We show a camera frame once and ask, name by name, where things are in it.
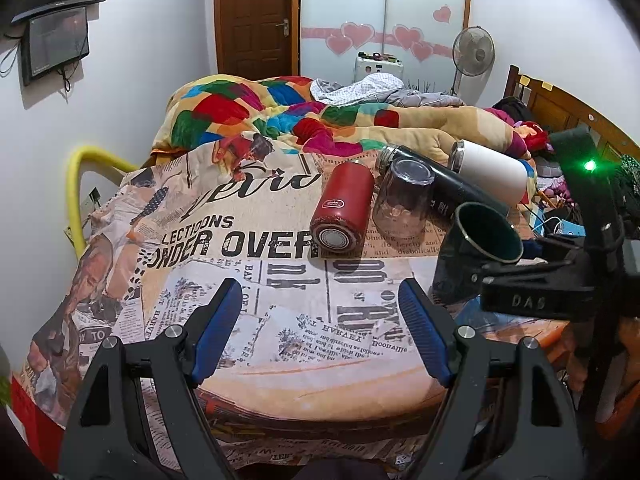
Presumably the dark green mug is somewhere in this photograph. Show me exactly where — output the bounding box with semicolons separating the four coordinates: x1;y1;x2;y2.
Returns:
432;202;524;306

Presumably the clear glass cup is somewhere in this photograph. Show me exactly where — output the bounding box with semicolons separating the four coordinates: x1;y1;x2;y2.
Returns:
372;158;435;240

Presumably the black thermos bottle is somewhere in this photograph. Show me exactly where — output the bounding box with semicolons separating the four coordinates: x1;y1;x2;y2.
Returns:
375;144;510;220

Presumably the white thermos bottle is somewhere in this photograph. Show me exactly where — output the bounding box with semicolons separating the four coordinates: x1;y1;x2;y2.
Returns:
449;141;528;206

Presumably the red thermos bottle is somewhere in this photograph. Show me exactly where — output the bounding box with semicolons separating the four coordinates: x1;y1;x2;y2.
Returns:
309;162;374;254

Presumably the wooden headboard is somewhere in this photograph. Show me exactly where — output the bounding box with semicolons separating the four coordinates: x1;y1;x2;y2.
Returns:
504;65;639;162

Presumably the newspaper print bed sheet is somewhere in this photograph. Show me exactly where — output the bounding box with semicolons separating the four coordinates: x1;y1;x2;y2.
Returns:
13;141;448;472

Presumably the white standing fan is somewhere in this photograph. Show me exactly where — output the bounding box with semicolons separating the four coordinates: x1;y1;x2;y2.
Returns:
451;26;496;94

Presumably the white checked cloth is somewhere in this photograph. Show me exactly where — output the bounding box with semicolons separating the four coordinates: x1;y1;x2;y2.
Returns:
310;73;405;106

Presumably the white appliance with hearts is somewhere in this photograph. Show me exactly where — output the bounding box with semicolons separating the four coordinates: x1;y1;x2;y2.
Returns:
352;51;404;81

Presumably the frosted glass sliding door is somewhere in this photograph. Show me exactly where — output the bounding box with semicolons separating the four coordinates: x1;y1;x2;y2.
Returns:
299;0;470;91

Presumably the colourful patchwork quilt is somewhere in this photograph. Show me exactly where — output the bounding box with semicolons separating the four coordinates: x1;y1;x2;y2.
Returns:
151;74;530;164

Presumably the brown wooden door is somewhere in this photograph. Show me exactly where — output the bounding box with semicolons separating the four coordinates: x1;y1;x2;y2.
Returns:
213;0;300;80

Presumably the yellow bed rail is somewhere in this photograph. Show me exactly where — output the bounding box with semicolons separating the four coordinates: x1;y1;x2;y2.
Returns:
66;144;139;260

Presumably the grey wall mounted box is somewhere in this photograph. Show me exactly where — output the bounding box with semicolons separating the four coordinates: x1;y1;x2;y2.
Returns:
20;6;90;86

